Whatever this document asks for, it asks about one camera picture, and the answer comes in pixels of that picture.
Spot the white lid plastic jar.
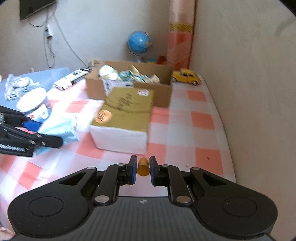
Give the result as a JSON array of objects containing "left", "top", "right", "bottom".
[{"left": 16, "top": 87, "right": 52, "bottom": 123}]

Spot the yellow fabric scrunchie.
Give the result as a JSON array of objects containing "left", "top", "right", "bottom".
[{"left": 128, "top": 65, "right": 140, "bottom": 76}]

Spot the white wall socket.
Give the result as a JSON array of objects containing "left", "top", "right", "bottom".
[{"left": 87, "top": 58, "right": 100, "bottom": 67}]

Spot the blue desk globe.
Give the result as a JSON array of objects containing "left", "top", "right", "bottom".
[{"left": 126, "top": 31, "right": 153, "bottom": 62}]

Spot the colourful pop toy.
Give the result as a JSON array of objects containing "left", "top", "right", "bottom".
[{"left": 147, "top": 56, "right": 168, "bottom": 65}]

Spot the gold tissue pack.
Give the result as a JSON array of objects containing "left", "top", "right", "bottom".
[{"left": 89, "top": 87, "right": 154, "bottom": 155}]

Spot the yellow toy car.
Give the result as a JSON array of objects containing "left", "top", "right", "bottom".
[{"left": 172, "top": 69, "right": 201, "bottom": 85}]

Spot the blue floral sachet pouch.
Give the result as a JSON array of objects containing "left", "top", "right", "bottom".
[{"left": 118, "top": 70, "right": 134, "bottom": 82}]

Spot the blue cream round toy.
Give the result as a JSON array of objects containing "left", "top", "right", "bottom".
[{"left": 98, "top": 65, "right": 120, "bottom": 80}]

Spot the black white pen box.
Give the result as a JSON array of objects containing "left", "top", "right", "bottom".
[{"left": 53, "top": 67, "right": 91, "bottom": 91}]

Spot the white power strip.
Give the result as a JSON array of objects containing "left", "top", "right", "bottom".
[{"left": 45, "top": 25, "right": 53, "bottom": 39}]

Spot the black wall television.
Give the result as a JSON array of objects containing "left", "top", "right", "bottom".
[{"left": 19, "top": 0, "right": 57, "bottom": 21}]

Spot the blue face mask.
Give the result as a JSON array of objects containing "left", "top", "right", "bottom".
[{"left": 33, "top": 113, "right": 80, "bottom": 157}]

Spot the checkered pink white tablecloth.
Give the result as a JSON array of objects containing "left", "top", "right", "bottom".
[{"left": 1, "top": 81, "right": 236, "bottom": 228}]

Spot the small orange stopper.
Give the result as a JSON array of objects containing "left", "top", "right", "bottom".
[{"left": 137, "top": 157, "right": 150, "bottom": 177}]

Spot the yellow floral fabric piece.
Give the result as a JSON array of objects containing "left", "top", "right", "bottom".
[{"left": 135, "top": 74, "right": 161, "bottom": 84}]

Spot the white blue crumpled cloth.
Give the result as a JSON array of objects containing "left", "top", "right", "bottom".
[{"left": 4, "top": 74, "right": 41, "bottom": 101}]

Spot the pink patterned curtain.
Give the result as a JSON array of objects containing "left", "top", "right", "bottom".
[{"left": 166, "top": 0, "right": 196, "bottom": 70}]

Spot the brown cardboard box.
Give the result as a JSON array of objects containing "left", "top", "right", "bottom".
[{"left": 85, "top": 60, "right": 173, "bottom": 108}]

